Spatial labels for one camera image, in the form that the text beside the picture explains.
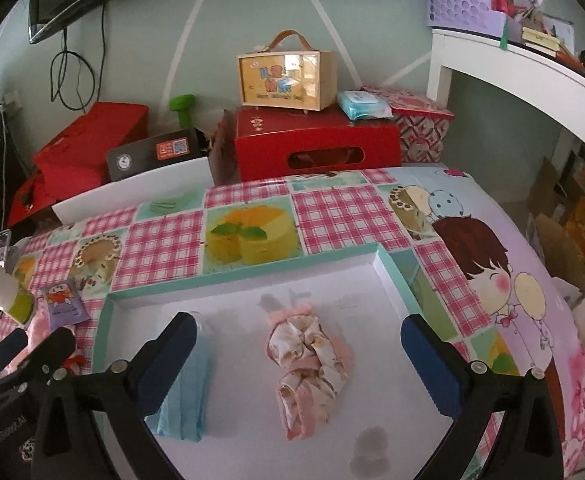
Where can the small red bag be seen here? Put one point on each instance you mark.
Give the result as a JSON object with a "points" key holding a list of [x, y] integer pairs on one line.
{"points": [[30, 200]]}

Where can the pink ruffled cloth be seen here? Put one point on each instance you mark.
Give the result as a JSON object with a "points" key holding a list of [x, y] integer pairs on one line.
{"points": [[37, 327]]}

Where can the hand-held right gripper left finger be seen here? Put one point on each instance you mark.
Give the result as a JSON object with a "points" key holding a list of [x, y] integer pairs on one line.
{"points": [[167, 365]]}

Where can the purple snack packet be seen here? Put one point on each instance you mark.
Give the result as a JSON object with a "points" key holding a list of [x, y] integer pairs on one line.
{"points": [[62, 305]]}

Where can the green dumbbell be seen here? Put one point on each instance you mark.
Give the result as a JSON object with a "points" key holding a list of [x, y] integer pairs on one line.
{"points": [[182, 112]]}

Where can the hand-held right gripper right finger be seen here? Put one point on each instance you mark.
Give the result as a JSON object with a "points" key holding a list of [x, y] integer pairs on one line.
{"points": [[430, 365]]}

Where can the light blue folded cloth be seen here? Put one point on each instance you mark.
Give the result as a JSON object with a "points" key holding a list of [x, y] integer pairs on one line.
{"points": [[187, 400]]}

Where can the white board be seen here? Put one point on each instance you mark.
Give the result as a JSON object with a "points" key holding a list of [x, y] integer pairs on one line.
{"points": [[122, 190]]}

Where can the stack of books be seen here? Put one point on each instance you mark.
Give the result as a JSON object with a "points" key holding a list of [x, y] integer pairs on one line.
{"points": [[547, 35]]}

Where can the white bottle with green label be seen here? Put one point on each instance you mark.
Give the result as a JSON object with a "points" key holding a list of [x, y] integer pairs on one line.
{"points": [[5, 287]]}

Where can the pink floral cloth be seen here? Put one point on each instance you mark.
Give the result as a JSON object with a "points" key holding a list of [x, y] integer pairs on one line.
{"points": [[307, 360]]}

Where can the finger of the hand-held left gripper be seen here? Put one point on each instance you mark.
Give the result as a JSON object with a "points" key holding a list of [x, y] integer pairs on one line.
{"points": [[10, 345], [47, 350]]}

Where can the red gift box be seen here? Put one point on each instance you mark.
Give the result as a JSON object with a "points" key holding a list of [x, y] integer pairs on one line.
{"points": [[317, 135]]}

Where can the black box with orange label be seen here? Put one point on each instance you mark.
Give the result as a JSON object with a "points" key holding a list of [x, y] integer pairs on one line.
{"points": [[157, 152]]}

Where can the blue wet wipes pack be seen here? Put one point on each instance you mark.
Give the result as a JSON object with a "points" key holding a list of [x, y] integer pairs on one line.
{"points": [[365, 105]]}

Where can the cardboard box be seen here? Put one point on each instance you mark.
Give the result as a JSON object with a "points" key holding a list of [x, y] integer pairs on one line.
{"points": [[557, 240]]}

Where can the red patterned box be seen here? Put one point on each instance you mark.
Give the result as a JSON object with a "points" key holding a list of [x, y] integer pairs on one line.
{"points": [[422, 125]]}

